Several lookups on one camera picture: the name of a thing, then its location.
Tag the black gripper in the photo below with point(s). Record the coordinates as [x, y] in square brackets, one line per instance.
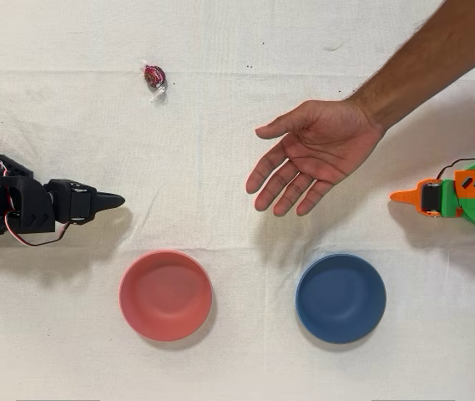
[82, 201]

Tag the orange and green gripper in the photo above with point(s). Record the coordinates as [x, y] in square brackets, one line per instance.
[429, 197]

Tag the red candy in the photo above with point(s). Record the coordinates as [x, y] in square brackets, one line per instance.
[154, 75]

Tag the person's bare forearm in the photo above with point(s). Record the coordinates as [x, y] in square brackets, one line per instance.
[429, 54]

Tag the person's bare hand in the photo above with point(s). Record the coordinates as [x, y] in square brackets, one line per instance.
[324, 142]

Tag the pink bowl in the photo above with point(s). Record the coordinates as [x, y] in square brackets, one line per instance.
[165, 295]

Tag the blue bowl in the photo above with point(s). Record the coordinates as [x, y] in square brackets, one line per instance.
[340, 298]

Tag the white tablecloth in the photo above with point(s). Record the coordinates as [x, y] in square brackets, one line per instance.
[237, 367]

